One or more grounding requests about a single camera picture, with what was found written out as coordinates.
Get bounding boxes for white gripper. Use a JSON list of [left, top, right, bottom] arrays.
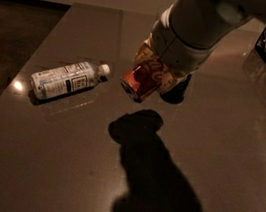
[[132, 4, 223, 94]]

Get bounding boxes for red coke can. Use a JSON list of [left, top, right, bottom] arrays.
[[120, 59, 164, 103]]

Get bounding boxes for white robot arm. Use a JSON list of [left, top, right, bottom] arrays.
[[133, 0, 266, 92]]

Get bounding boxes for blue pepsi can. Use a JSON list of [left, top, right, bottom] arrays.
[[160, 74, 192, 105]]

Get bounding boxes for clear plastic water bottle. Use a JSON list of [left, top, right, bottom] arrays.
[[31, 61, 111, 101]]

